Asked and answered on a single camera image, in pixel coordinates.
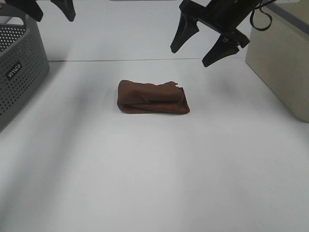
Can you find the brown towel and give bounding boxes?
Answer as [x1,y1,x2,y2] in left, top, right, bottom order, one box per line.
[117,80,190,115]

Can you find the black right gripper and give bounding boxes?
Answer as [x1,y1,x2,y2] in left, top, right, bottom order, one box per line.
[170,0,256,67]

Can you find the beige plastic storage bin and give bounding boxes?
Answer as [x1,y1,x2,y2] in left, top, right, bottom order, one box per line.
[246,0,309,122]

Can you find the grey perforated plastic basket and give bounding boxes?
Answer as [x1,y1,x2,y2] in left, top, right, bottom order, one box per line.
[0,15,50,129]

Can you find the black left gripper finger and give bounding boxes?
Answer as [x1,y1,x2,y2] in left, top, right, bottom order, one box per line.
[5,0,43,22]
[51,0,76,22]

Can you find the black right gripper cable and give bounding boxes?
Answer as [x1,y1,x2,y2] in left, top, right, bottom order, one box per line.
[250,0,277,32]

